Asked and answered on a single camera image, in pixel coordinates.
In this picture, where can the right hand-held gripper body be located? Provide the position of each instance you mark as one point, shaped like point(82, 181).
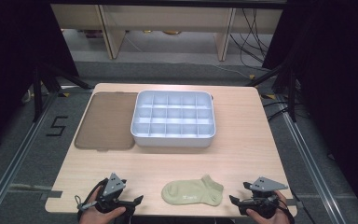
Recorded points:
point(265, 185)

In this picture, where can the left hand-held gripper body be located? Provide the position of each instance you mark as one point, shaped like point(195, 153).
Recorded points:
point(113, 185)

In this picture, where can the light green ankle sock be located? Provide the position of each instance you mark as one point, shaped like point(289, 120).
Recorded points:
point(189, 193)

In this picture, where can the white compartment storage box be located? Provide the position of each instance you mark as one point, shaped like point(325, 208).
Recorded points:
point(174, 142)

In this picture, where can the person's right hand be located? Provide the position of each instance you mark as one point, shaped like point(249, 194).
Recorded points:
point(276, 217)

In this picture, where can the person's left hand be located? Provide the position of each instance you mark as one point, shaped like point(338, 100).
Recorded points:
point(88, 216)

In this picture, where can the brown translucent box lid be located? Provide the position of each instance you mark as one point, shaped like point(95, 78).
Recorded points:
point(105, 121)

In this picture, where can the black metal stand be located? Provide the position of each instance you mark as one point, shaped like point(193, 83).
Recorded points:
point(292, 96)
point(37, 93)

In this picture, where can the dark curtain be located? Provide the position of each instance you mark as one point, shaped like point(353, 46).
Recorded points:
point(9, 62)
point(338, 77)

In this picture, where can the beige wooden desk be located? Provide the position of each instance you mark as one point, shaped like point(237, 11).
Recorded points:
point(167, 17)

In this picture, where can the aluminium floor rail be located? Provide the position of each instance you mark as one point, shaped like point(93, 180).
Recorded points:
point(310, 168)
point(15, 161)

